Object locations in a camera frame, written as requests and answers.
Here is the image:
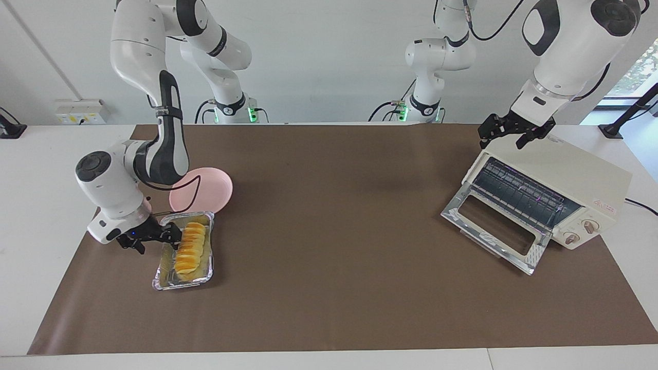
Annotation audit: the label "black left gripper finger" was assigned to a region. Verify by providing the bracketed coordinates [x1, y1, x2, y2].
[478, 114, 508, 150]
[515, 128, 540, 151]

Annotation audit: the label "sliced yellow bread loaf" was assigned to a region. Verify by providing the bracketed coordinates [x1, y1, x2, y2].
[174, 221, 207, 281]

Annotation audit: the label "aluminium foil tray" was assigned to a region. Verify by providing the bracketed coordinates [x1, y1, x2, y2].
[152, 211, 215, 291]

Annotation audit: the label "cream white toaster oven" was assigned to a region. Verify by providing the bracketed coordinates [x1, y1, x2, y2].
[462, 133, 633, 251]

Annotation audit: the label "silver glass oven door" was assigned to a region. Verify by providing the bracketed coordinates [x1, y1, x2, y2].
[441, 183, 554, 276]

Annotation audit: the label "pink round plate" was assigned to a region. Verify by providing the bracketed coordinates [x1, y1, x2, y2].
[169, 167, 233, 215]

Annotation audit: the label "window with green outside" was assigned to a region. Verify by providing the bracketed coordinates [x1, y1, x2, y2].
[606, 37, 658, 99]

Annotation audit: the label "small black table clamp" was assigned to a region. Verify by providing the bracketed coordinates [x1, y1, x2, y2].
[0, 106, 28, 140]

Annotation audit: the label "brown paper table mat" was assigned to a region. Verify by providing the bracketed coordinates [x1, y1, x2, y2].
[27, 123, 658, 356]

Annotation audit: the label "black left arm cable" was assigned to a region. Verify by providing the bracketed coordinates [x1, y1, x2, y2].
[462, 0, 613, 102]

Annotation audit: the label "black left base cables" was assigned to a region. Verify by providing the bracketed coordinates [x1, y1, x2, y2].
[367, 78, 418, 123]

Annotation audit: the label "black base cables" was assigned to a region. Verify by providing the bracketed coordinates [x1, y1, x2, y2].
[193, 99, 270, 124]
[367, 78, 418, 123]

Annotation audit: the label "black right base cables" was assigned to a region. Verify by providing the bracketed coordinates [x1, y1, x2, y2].
[193, 99, 270, 124]

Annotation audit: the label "black oven power cord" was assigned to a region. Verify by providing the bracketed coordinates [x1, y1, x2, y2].
[624, 198, 658, 217]

